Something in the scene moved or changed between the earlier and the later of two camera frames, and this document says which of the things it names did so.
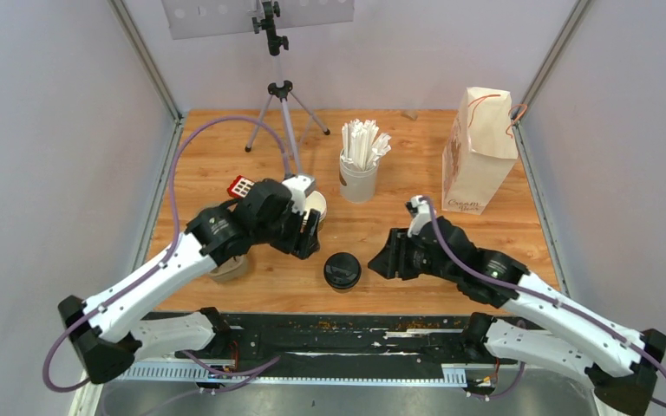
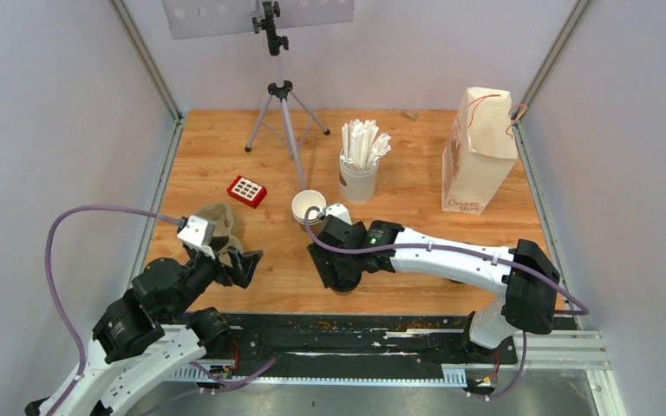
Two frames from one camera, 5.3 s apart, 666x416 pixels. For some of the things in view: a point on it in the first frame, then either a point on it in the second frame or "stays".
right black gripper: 389,261 to 323,269
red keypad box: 240,186 stays
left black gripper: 297,243 to 242,272
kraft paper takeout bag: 480,148 stays
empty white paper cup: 316,200 stays
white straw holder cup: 355,185 stays
